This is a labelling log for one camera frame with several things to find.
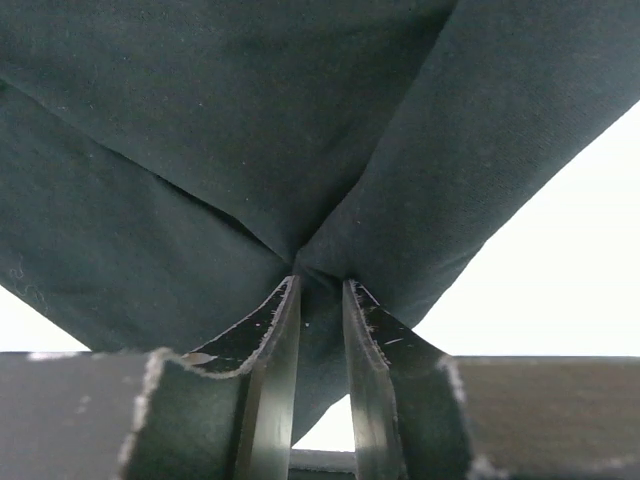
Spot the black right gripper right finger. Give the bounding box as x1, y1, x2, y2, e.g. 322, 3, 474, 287
343, 281, 639, 479

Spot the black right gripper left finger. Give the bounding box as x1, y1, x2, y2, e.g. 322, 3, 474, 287
1, 276, 300, 479

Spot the black t-shirt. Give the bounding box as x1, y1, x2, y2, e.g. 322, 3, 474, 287
1, 1, 639, 440

